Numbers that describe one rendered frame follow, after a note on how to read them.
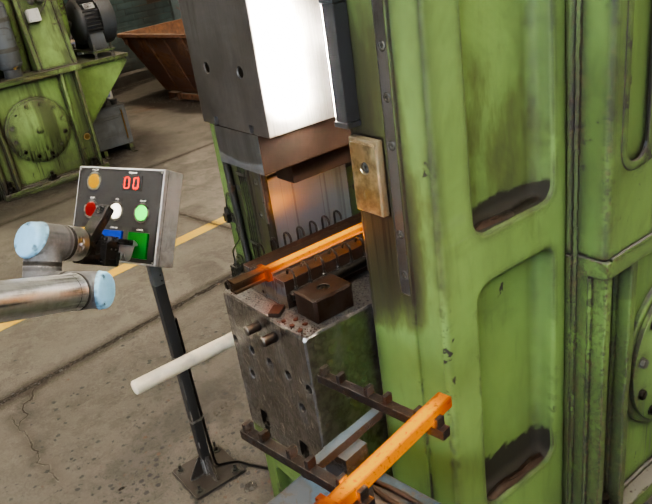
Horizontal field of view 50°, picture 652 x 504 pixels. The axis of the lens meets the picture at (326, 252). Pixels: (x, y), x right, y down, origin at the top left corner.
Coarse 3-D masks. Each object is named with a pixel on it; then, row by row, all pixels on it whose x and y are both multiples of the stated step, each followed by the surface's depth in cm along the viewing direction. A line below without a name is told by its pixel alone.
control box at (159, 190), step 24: (96, 168) 212; (120, 168) 207; (144, 168) 204; (96, 192) 211; (120, 192) 207; (144, 192) 202; (168, 192) 201; (120, 216) 206; (168, 216) 202; (168, 240) 203; (144, 264) 201; (168, 264) 204
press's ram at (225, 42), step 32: (192, 0) 157; (224, 0) 146; (256, 0) 142; (288, 0) 146; (192, 32) 163; (224, 32) 151; (256, 32) 144; (288, 32) 148; (320, 32) 153; (192, 64) 168; (224, 64) 156; (256, 64) 146; (288, 64) 151; (320, 64) 156; (224, 96) 162; (256, 96) 150; (288, 96) 153; (320, 96) 158; (256, 128) 155; (288, 128) 155
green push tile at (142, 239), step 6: (132, 234) 202; (138, 234) 201; (144, 234) 200; (138, 240) 201; (144, 240) 200; (138, 246) 201; (144, 246) 200; (138, 252) 201; (144, 252) 200; (138, 258) 201; (144, 258) 200
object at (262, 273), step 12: (348, 228) 193; (360, 228) 192; (324, 240) 188; (336, 240) 188; (300, 252) 183; (312, 252) 184; (276, 264) 178; (288, 264) 180; (240, 276) 174; (252, 276) 174; (264, 276) 177; (240, 288) 173
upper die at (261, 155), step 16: (224, 128) 167; (304, 128) 164; (320, 128) 167; (336, 128) 170; (224, 144) 170; (240, 144) 164; (256, 144) 158; (272, 144) 159; (288, 144) 162; (304, 144) 165; (320, 144) 168; (336, 144) 171; (224, 160) 174; (240, 160) 167; (256, 160) 161; (272, 160) 161; (288, 160) 163; (304, 160) 166
